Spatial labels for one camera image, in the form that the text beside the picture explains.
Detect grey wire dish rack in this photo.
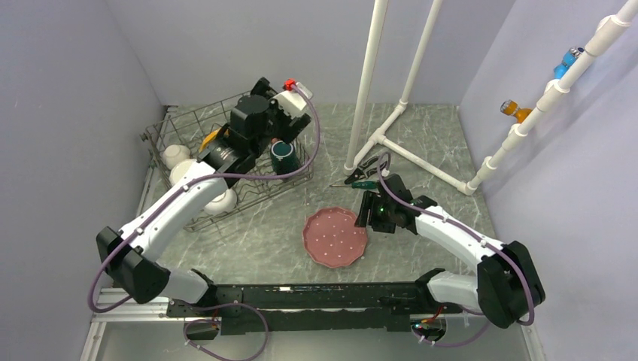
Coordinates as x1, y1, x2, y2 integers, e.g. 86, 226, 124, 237
138, 94, 314, 232

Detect white scalloped small bowl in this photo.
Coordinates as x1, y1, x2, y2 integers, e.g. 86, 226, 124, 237
160, 144, 191, 170

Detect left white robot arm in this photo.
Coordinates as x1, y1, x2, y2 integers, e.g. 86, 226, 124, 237
96, 78, 321, 316

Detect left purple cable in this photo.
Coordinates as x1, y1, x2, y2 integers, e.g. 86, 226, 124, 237
88, 83, 321, 361

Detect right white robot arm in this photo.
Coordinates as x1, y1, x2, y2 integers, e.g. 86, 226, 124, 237
355, 174, 546, 329

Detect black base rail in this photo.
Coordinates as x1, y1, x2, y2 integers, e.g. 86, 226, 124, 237
166, 281, 461, 335

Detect blue clamp on pipe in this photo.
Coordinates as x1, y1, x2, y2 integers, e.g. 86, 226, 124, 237
553, 47, 585, 79

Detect black handled pliers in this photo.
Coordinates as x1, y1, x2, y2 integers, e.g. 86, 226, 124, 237
344, 156, 387, 185

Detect red plate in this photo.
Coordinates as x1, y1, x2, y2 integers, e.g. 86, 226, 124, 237
302, 207, 368, 268

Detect orange clamp on pipe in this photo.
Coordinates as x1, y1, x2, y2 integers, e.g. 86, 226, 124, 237
500, 99, 532, 123

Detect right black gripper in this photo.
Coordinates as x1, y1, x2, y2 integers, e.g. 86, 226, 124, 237
354, 190, 396, 233

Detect dark green mug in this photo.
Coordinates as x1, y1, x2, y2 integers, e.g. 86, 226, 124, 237
270, 141, 301, 175

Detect white PVC pipe diagonal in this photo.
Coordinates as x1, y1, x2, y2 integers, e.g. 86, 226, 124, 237
460, 1, 637, 196

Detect floral scalloped small plate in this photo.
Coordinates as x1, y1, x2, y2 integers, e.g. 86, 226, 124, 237
169, 159, 205, 187

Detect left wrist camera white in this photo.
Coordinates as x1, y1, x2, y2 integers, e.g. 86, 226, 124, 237
274, 78, 314, 117

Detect white PVC pipe frame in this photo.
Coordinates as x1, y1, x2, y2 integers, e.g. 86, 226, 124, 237
342, 1, 497, 190

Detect yellow polka dot plate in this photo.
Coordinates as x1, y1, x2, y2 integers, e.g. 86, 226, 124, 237
198, 126, 229, 153

